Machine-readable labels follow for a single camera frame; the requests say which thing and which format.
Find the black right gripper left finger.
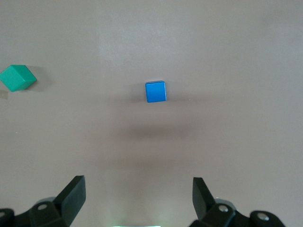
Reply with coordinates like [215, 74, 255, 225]
[0, 175, 87, 227]

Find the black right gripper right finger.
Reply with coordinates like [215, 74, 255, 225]
[189, 177, 287, 227]

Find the green wooden block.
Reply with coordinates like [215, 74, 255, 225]
[0, 64, 38, 93]

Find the blue wooden block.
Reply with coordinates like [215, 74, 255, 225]
[144, 80, 167, 104]

